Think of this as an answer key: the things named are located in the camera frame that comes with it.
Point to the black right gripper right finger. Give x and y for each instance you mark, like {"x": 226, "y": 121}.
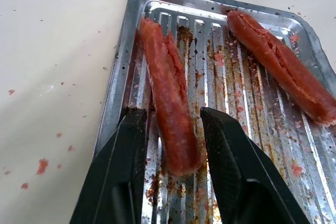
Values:
{"x": 244, "y": 182}

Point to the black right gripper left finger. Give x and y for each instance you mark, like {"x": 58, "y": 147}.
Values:
{"x": 113, "y": 176}

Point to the split red sausage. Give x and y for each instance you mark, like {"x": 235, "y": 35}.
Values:
{"x": 283, "y": 64}
{"x": 168, "y": 103}

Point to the ribbed metal baking tray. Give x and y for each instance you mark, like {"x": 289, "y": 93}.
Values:
{"x": 236, "y": 103}

